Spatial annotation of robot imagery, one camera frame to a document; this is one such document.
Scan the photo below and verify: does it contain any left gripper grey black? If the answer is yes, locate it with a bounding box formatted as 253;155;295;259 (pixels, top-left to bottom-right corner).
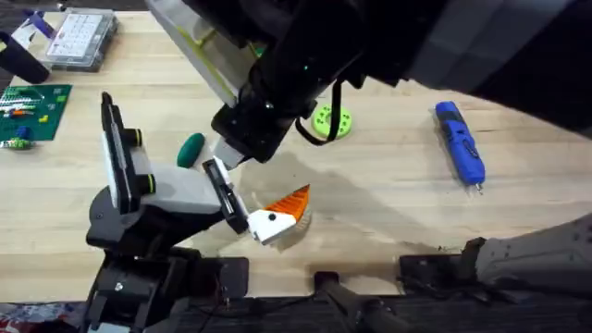
86;138;312;253

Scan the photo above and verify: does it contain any dark green toy vegetable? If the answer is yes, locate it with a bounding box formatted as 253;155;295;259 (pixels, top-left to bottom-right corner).
176;132;206;169

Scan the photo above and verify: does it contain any blue electric screwdriver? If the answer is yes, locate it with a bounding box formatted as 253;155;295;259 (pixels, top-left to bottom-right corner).
433;100;487;194

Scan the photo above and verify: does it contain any green disc with holes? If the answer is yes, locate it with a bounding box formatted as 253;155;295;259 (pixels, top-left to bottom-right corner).
312;104;353;141

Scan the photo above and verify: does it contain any clear plastic parts box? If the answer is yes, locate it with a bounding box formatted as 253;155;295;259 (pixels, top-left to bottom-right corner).
39;7;119;73

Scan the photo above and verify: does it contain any green board with toy blocks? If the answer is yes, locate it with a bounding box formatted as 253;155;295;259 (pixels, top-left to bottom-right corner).
0;83;74;150

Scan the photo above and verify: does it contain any blue and white tool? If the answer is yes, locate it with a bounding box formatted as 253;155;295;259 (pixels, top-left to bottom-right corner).
11;8;57;47

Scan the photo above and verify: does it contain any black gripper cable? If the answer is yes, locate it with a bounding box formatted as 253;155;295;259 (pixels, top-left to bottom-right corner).
294;79;344;147

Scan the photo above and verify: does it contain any dark blue cylinder handle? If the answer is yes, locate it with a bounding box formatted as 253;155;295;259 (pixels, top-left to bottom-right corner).
0;31;51;85

